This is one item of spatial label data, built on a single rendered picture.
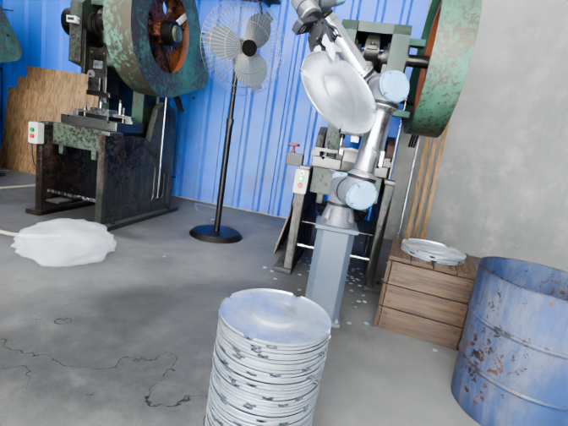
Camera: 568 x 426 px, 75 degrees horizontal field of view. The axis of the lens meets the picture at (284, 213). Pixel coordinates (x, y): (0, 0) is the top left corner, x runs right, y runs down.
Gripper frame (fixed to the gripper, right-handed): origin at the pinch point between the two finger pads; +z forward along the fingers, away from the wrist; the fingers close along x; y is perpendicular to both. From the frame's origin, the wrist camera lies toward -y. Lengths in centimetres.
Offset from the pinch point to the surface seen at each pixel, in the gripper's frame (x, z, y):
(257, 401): 36, 84, -35
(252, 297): 41, 59, -26
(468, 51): -13, -24, 93
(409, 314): 59, 74, 64
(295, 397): 33, 86, -27
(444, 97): 8, -15, 95
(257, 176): 194, -97, 120
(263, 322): 31, 68, -31
